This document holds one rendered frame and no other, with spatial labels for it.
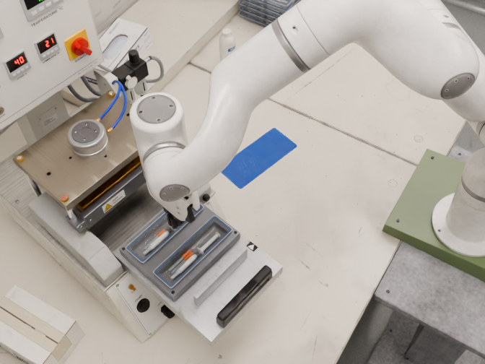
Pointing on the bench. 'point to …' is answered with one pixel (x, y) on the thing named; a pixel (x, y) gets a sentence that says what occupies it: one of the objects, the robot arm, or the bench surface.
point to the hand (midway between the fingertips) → (176, 217)
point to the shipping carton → (36, 329)
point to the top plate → (82, 150)
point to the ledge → (169, 37)
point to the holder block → (177, 248)
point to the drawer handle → (243, 295)
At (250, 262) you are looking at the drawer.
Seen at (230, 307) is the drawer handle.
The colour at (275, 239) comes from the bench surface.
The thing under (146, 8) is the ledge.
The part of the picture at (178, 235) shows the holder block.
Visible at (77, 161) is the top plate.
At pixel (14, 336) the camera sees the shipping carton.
